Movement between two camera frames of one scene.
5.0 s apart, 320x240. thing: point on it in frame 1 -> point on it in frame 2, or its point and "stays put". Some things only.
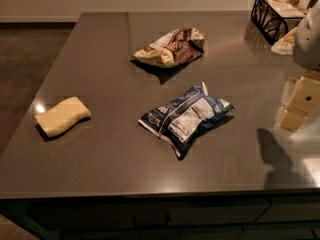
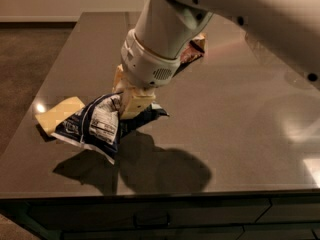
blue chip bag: [181, 118] -> [100, 125]
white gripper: [308, 41] -> [149, 65]
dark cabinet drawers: [273, 215] stays put
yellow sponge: [58, 118] stays put
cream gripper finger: [292, 119] -> [118, 85]
